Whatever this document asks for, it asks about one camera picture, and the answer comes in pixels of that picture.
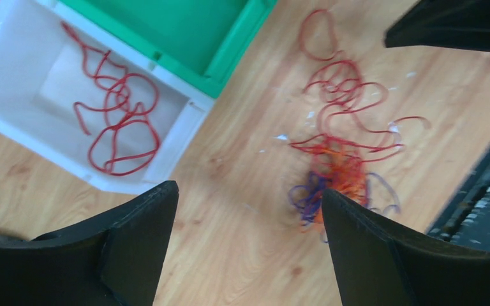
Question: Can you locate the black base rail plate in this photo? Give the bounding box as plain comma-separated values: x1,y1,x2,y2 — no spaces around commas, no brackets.
427,146,490,252

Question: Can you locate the purple cable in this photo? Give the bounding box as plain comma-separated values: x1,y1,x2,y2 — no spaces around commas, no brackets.
287,170,401,244

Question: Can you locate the white plastic bin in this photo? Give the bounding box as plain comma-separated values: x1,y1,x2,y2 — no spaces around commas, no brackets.
0,1,215,194

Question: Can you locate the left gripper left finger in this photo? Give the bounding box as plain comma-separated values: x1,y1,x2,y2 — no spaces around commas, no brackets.
0,181,179,305

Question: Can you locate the green plastic bin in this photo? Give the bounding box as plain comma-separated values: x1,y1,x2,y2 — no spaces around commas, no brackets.
65,0,276,98

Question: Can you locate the red cable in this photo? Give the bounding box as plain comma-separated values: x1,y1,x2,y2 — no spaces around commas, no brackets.
61,8,432,177

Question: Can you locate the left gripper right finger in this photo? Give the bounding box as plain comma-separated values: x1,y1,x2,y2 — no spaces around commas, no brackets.
322,189,490,305

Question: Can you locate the orange cable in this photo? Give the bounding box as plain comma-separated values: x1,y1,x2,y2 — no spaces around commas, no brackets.
302,147,368,233

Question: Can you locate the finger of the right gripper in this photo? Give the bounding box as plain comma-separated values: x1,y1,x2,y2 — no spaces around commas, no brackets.
383,0,490,52

